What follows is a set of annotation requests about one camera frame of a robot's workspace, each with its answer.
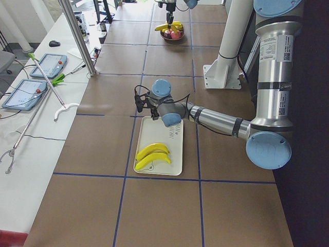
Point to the aluminium frame post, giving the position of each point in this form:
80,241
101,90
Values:
69,14

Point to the yellow banana moved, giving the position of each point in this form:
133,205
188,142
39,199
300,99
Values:
155,147
151,158

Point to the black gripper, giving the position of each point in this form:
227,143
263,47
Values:
168,10
154,110

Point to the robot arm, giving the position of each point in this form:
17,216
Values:
267,132
190,3

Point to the yellow banana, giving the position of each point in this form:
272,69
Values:
176,25
162,26

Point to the black computer mouse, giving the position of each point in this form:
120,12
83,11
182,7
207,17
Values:
54,43

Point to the green clip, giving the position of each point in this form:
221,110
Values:
58,79

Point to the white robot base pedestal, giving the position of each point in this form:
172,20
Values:
223,73

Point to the dark purple plum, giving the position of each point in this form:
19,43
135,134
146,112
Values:
167,34

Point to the blue teach pendant far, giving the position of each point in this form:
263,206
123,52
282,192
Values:
52,64

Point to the blue teach pendant near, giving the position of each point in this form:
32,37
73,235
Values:
25,96

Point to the blue teach pendant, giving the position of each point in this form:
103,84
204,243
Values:
25,96
52,64

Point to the white bear print tray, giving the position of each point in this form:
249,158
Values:
154,131

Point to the brown wicker basket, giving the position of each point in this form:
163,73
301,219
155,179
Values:
182,34

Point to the red apple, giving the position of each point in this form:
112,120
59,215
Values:
176,35

